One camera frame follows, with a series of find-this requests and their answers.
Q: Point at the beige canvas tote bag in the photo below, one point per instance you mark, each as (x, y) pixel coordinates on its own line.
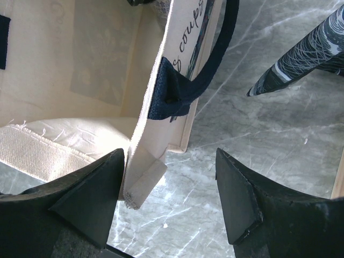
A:
(82, 78)

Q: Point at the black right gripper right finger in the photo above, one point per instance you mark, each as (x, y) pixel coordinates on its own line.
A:
(266, 219)

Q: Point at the dark patterned hanging shirt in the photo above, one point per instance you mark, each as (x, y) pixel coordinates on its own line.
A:
(321, 49)

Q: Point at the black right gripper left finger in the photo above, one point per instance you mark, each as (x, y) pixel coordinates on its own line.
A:
(67, 217)

